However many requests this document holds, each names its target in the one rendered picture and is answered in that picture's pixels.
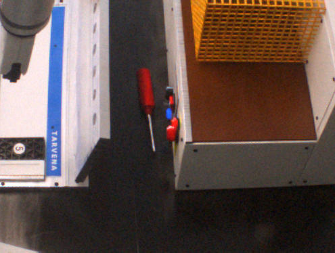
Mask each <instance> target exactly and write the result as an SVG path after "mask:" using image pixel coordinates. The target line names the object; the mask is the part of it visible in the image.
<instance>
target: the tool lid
mask: <svg viewBox="0 0 335 253"><path fill-rule="evenodd" d="M108 13H109V0H78V8H77V10H76V29H75V38H74V54H75V61H74V71H76V83H75V85H74V109H73V139H74V165H75V172H74V181H77V182H84V180H85V179H86V177H87V175H88V174H89V173H90V170H91V169H92V168H93V165H94V164H95V163H96V162H97V159H98V158H99V156H100V154H101V153H102V152H103V150H104V149H105V146H106V144H107V143H108V142H109V140H110V96H109V79H110V70H109V43H108V41H109V17H108Z"/></svg>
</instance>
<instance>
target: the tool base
mask: <svg viewBox="0 0 335 253"><path fill-rule="evenodd" d="M63 1H64V2H63V3H60V0H55V3H54V5H53V6H65V7H66V19H65V33H64V84H63V92H62V176H61V177H45V181H0V191H89V175H87V177H86V179H85V180H84V182H77V181H74V172H75V165H74V139H73V109H74V85H75V83H76V71H74V61H75V54H74V38H75V29H76V10H77V8H78V0H63ZM0 30H1V22H0ZM0 90H1V75H0ZM1 182H4V183H5V185H4V186H1ZM54 183H59V185H58V186H55V185H54Z"/></svg>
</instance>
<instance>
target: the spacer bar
mask: <svg viewBox="0 0 335 253"><path fill-rule="evenodd" d="M22 175H27V176H44V177H45V161H44V160H28V161H27V160H0V176H22Z"/></svg>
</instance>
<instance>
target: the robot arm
mask: <svg viewBox="0 0 335 253"><path fill-rule="evenodd" d="M54 3H55V0H0V22H1V25H2V26H3V30H2V35H1V44H0V74H2V75H3V79H7V80H9V81H10V83H17V81H18V80H20V77H21V74H22V75H23V76H24V75H26V73H27V70H28V66H29V63H30V58H31V55H32V49H33V46H34V42H35V37H36V34H38V33H39V32H41V30H43V29H44V28H45V27H46V26H47V24H48V22H49V19H50V17H51V12H52V9H53V5H54Z"/></svg>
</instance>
